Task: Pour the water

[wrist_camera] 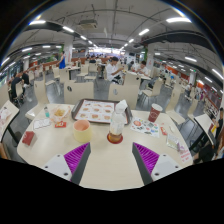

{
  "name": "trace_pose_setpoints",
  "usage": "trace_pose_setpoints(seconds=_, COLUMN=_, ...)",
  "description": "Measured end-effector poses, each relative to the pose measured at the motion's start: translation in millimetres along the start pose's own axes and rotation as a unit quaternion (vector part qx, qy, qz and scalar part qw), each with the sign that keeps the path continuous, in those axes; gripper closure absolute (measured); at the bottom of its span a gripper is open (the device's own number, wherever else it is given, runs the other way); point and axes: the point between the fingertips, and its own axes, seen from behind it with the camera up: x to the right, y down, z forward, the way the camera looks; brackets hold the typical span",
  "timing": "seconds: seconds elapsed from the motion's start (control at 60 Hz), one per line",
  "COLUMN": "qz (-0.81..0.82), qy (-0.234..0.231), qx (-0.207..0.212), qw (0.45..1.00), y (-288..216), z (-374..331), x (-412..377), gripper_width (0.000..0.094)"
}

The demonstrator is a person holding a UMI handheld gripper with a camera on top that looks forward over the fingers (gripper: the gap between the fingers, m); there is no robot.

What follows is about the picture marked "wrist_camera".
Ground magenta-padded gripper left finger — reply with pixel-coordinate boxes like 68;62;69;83
40;142;92;186

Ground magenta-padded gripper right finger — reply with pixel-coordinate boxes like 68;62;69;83
131;142;184;186

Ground clear plastic bottle white cap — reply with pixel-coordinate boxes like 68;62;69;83
108;109;127;144

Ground yellow cup pink inside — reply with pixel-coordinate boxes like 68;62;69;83
72;119;93;144

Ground clear plastic packet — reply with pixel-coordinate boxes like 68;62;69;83
166;133;181;151

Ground colourful sticker sheet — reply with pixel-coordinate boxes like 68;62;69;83
129;116;161;138

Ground white leaflet red print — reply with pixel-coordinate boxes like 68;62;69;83
178;144;194;163

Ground flat round red coaster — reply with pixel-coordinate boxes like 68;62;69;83
106;132;124;145

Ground red paper cup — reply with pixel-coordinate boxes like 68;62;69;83
147;102;164;123

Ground food wrapper with fries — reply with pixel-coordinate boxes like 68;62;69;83
49;104;72;124

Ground white paper receipt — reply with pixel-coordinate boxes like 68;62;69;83
33;118;53;130

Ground brown food tray paper liner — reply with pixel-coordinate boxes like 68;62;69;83
71;98;133;125

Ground crumpled white napkin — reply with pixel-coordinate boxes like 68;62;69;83
114;99;128;114

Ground beige chair round hole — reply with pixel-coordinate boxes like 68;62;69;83
107;83;139;110
63;81;95;105

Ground beige dining table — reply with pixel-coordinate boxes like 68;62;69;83
193;113;218;141
0;99;20;141

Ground beige dining chairs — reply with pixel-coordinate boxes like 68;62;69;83
0;59;201;124

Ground ceiling air conditioner unit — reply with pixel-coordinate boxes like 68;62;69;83
78;19;99;30

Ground ceiling lights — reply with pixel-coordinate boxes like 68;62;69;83
0;16;224;83

